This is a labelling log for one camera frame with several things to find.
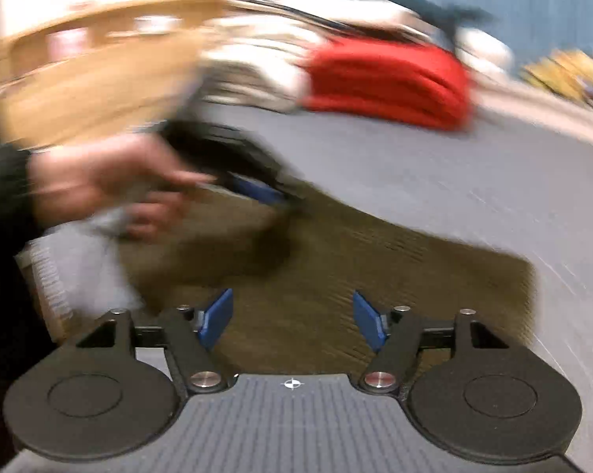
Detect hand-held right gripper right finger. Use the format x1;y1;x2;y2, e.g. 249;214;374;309
353;291;511;395

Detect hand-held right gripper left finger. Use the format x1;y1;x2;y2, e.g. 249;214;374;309
74;288;238;395

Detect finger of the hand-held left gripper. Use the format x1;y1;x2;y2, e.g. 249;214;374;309
225;172;307;218

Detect brown ribbed pants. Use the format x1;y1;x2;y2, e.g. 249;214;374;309
15;182;538;380

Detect person's left hand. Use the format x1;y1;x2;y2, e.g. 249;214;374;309
28;135;218;242

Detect grey white crumpled cloth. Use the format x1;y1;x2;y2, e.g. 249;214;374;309
198;0;514;114

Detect wooden basket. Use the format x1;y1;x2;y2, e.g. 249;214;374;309
0;0;238;149

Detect red folded cloth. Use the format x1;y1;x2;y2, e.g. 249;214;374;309
301;39;477;131

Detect yellow soft toy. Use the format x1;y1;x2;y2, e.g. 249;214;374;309
520;49;593;114

